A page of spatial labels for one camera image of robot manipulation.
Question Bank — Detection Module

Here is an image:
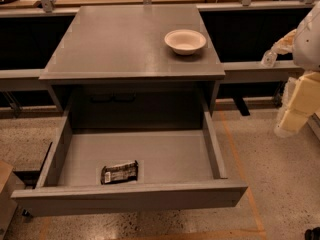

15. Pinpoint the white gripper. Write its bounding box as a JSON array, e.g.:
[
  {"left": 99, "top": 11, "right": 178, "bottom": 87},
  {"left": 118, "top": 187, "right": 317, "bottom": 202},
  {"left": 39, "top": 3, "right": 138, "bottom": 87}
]
[{"left": 271, "top": 29, "right": 320, "bottom": 138}]

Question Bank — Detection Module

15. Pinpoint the black rxbar chocolate wrapper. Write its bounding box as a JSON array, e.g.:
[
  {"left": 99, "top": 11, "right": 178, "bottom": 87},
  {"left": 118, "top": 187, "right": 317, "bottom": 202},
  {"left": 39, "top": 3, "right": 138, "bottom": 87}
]
[{"left": 100, "top": 160, "right": 139, "bottom": 185}]

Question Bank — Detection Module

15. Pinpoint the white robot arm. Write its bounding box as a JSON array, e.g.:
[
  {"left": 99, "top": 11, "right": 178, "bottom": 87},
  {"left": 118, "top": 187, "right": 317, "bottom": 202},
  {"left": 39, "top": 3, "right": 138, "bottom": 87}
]
[{"left": 271, "top": 3, "right": 320, "bottom": 137}]

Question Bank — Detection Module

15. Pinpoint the grey cabinet with counter top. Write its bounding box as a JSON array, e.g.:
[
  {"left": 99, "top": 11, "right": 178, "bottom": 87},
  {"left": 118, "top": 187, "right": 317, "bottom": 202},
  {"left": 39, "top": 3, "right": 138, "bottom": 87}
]
[{"left": 40, "top": 5, "right": 225, "bottom": 130}]

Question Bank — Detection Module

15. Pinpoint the open grey top drawer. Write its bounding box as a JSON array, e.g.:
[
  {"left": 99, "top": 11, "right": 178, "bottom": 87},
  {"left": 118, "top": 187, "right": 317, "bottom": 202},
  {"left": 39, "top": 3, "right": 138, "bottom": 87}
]
[{"left": 10, "top": 93, "right": 249, "bottom": 218}]

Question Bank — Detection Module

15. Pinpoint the clear sanitizer pump bottle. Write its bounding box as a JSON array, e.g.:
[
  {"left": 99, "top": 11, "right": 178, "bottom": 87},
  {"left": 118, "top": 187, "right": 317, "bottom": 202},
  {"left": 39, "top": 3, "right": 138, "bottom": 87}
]
[{"left": 261, "top": 50, "right": 277, "bottom": 68}]

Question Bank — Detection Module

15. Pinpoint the black object bottom right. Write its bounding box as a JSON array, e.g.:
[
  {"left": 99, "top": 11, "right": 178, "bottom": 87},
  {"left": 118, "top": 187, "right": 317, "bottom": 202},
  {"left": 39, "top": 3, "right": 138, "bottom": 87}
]
[{"left": 304, "top": 227, "right": 320, "bottom": 240}]

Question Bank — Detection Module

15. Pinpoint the white paper bowl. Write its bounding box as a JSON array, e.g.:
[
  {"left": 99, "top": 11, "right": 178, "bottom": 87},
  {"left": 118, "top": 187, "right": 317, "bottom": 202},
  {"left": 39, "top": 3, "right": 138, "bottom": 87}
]
[{"left": 164, "top": 29, "right": 207, "bottom": 56}]

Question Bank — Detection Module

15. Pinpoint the cardboard box at left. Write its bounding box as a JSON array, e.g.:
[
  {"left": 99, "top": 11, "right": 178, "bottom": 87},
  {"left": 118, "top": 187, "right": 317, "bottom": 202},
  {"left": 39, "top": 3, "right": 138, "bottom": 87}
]
[{"left": 0, "top": 161, "right": 24, "bottom": 240}]

